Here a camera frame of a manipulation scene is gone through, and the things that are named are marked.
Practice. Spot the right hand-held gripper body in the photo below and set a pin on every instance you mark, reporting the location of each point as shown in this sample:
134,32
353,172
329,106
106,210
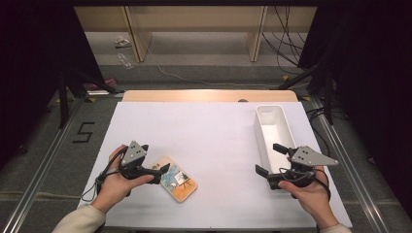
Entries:
307,158

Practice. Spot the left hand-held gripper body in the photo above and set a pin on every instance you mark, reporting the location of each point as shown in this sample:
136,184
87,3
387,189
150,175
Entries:
132,155

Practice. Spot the white plastic bin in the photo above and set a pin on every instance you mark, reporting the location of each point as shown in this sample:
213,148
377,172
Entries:
273,129

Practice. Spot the person's left hand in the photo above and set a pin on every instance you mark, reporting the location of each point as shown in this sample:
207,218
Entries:
113,187

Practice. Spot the person's right hand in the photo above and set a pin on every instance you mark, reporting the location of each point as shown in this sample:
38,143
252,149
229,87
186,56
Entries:
314,200

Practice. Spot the dark table grommet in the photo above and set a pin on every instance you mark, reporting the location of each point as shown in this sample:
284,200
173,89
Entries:
243,100

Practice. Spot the white table board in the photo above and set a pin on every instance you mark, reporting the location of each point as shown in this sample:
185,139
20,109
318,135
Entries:
207,136

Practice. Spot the black tripod stand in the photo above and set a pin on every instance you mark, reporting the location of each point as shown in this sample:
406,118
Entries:
63,97
328,97

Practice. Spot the pink packet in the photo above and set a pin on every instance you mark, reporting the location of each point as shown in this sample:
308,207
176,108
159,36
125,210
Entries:
108,82

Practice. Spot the clear plastic bottle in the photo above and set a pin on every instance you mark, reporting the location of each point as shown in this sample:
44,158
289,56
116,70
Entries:
124,61

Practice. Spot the black curtain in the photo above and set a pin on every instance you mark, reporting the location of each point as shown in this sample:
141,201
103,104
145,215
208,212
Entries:
29,64
372,81

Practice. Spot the crumpled white paper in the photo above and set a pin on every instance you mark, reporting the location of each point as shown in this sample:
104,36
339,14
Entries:
122,41

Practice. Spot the aluminium floor rail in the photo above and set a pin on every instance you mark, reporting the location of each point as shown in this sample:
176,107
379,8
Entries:
350,168
39,181

